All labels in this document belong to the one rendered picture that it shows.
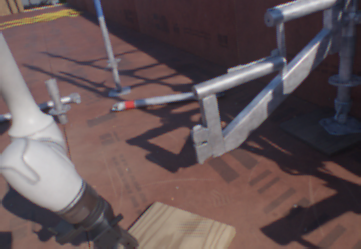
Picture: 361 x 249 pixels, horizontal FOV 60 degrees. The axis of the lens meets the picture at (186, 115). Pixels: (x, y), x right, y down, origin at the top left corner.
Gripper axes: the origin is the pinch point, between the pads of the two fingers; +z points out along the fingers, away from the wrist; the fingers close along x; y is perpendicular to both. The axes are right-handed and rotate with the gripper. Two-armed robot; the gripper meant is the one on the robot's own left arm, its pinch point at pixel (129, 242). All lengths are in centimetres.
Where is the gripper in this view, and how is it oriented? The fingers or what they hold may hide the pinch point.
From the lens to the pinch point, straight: 88.0
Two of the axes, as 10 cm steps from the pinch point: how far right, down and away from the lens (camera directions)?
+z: 5.1, 6.8, 5.2
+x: -4.1, -3.4, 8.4
